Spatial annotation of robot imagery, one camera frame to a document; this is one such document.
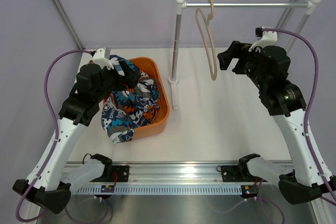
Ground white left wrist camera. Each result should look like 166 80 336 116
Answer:
89 48 114 70

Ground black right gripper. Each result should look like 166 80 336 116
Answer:
218 40 268 91

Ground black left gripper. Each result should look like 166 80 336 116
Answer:
94 60 141 102

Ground orange plastic basket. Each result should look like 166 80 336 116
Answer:
103 55 170 140

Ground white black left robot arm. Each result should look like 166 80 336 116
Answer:
13 60 141 214

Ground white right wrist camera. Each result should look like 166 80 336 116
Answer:
248 26 278 52

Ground silver white clothes rack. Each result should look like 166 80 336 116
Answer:
169 0 321 110

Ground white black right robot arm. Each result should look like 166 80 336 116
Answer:
217 41 335 205

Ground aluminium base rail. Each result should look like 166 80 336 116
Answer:
62 162 320 185

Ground wooden clothes hanger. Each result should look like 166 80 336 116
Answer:
195 0 217 81

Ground colourful patterned shorts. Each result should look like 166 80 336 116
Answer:
101 59 160 143

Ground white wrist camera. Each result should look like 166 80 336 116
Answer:
89 48 114 70
248 26 278 52

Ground white slotted cable duct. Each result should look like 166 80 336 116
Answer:
75 184 242 195

